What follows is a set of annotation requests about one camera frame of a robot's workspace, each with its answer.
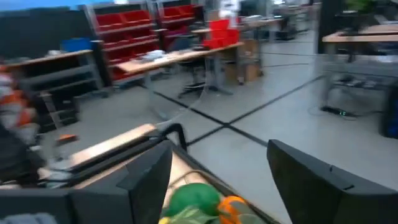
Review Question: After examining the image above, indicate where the shelf with orange white bins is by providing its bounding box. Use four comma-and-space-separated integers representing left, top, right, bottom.
0, 63, 40, 146

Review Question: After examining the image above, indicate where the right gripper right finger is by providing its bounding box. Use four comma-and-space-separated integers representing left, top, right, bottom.
267, 139, 398, 224

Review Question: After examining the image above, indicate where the black office chair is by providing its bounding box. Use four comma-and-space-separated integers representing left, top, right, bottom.
169, 34, 234, 99

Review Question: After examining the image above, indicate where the stack of red bins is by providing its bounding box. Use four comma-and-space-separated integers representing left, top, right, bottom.
201, 19, 240, 50

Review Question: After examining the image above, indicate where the blue plastic bin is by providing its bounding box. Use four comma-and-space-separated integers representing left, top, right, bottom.
60, 37, 94, 53

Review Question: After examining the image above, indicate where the black aluminium table frame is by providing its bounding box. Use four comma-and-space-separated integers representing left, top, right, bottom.
0, 123, 280, 224

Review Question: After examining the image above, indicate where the black power strip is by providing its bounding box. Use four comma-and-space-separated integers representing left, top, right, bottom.
320, 105, 358, 118

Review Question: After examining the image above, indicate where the wooden side workbench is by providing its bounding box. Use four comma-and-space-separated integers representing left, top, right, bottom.
322, 23, 398, 94

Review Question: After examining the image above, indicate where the narrow red bin rack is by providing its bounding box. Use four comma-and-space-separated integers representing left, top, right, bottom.
155, 1, 206, 52

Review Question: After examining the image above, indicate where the wide red bin rack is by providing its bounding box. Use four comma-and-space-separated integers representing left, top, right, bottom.
82, 2, 162, 86

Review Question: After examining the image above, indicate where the grey tool cart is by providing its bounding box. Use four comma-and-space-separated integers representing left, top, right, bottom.
6, 49, 105, 131

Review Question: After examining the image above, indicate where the orange mandarin cluster with leaves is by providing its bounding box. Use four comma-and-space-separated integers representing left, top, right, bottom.
217, 195, 249, 224

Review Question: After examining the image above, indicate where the cardboard box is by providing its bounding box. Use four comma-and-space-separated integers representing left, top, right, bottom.
225, 39, 264, 83

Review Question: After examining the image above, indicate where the long wooden workbench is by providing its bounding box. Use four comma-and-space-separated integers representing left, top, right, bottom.
115, 42, 245, 94

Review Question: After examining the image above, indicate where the large green lime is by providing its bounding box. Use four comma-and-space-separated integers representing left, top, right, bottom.
163, 182, 222, 218

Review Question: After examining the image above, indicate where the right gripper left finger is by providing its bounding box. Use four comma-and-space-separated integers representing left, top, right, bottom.
0, 140, 174, 224

